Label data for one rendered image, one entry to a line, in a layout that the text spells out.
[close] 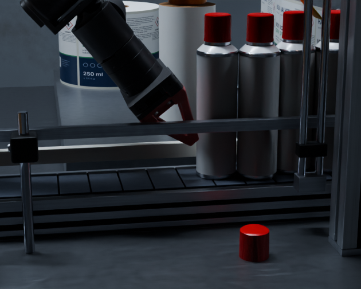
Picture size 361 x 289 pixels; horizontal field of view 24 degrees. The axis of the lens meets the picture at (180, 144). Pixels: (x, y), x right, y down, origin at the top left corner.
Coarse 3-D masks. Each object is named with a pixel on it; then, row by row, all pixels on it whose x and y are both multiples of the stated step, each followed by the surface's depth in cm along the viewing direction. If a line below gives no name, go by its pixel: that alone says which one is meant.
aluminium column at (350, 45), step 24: (360, 0) 87; (360, 24) 87; (360, 48) 88; (360, 72) 89; (336, 96) 94; (360, 96) 90; (336, 120) 94; (360, 120) 90; (336, 144) 94; (360, 144) 91; (336, 168) 95; (360, 168) 92; (336, 192) 95; (360, 192) 94; (336, 216) 96; (360, 216) 94; (336, 240) 97; (360, 240) 95
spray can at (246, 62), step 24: (264, 24) 100; (264, 48) 101; (240, 72) 103; (264, 72) 101; (240, 96) 103; (264, 96) 102; (240, 144) 105; (264, 144) 104; (240, 168) 106; (264, 168) 104
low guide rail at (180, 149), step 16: (96, 144) 108; (112, 144) 108; (128, 144) 108; (144, 144) 108; (160, 144) 108; (176, 144) 109; (0, 160) 105; (48, 160) 106; (64, 160) 107; (80, 160) 107; (96, 160) 107; (112, 160) 108
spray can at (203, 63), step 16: (208, 16) 101; (224, 16) 101; (208, 32) 101; (224, 32) 101; (208, 48) 101; (224, 48) 101; (208, 64) 101; (224, 64) 101; (208, 80) 102; (224, 80) 102; (208, 96) 102; (224, 96) 102; (208, 112) 103; (224, 112) 103; (208, 144) 104; (224, 144) 104; (208, 160) 104; (224, 160) 104; (208, 176) 105; (224, 176) 105
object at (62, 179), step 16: (0, 176) 106; (16, 176) 106; (32, 176) 106; (48, 176) 106; (64, 176) 106; (80, 176) 106; (96, 176) 106; (112, 176) 106; (128, 176) 106; (144, 176) 106; (160, 176) 106; (176, 176) 106; (192, 176) 106; (288, 176) 106; (0, 192) 100; (16, 192) 100; (32, 192) 100; (48, 192) 100; (64, 192) 100; (80, 192) 100; (96, 192) 101; (112, 192) 101
